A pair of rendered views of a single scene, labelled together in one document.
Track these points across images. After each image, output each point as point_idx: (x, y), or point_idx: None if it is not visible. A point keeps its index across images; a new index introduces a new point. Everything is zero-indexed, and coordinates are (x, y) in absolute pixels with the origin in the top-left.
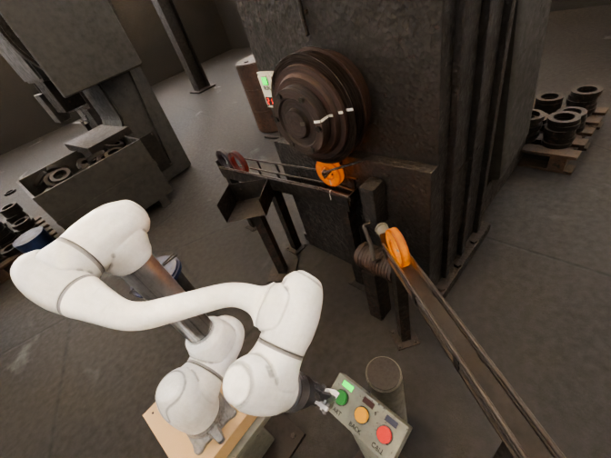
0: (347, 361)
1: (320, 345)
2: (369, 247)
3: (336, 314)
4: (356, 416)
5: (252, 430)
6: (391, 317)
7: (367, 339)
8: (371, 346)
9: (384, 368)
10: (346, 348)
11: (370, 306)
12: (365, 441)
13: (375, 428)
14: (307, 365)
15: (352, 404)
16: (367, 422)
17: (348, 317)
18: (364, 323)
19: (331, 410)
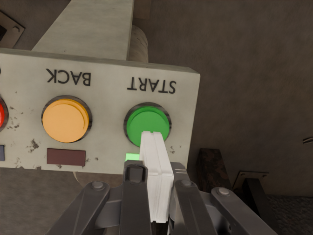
0: (225, 81)
1: (278, 80)
2: None
3: (269, 129)
4: (73, 112)
5: None
6: (190, 156)
7: (209, 120)
8: (200, 114)
9: (115, 181)
10: (234, 96)
11: (221, 166)
12: (22, 63)
13: (14, 110)
14: (289, 43)
15: (107, 126)
16: (42, 113)
17: (249, 133)
18: (223, 135)
19: (161, 77)
